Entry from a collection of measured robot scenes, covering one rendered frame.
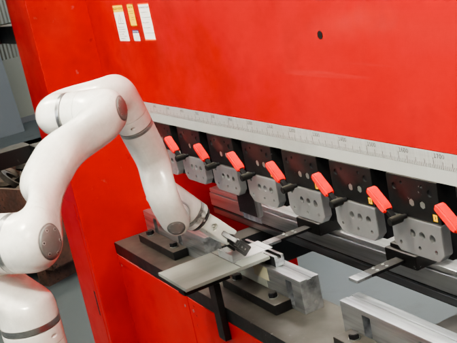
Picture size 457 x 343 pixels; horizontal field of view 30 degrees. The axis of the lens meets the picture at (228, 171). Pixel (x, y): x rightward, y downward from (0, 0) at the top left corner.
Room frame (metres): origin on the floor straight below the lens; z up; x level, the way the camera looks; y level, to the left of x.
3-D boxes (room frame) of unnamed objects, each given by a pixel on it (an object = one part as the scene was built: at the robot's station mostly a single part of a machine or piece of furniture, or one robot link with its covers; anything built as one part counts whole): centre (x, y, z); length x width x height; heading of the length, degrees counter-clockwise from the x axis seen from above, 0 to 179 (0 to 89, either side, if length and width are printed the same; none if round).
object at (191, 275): (2.23, 0.09, 1.00); 0.26 x 0.18 x 0.01; 116
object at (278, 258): (2.29, -0.04, 0.99); 0.20 x 0.03 x 0.03; 26
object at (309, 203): (1.96, -0.20, 1.26); 0.15 x 0.09 x 0.17; 26
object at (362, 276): (1.98, -0.36, 1.01); 0.26 x 0.12 x 0.05; 116
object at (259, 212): (2.29, -0.04, 1.13); 0.10 x 0.02 x 0.10; 26
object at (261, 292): (2.23, -0.01, 0.89); 0.30 x 0.05 x 0.03; 26
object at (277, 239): (2.36, -0.18, 1.01); 0.26 x 0.12 x 0.05; 116
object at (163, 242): (2.81, 0.27, 0.89); 0.30 x 0.05 x 0.03; 26
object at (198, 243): (2.79, 0.20, 0.92); 0.50 x 0.06 x 0.10; 26
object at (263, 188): (2.14, -0.11, 1.26); 0.15 x 0.09 x 0.17; 26
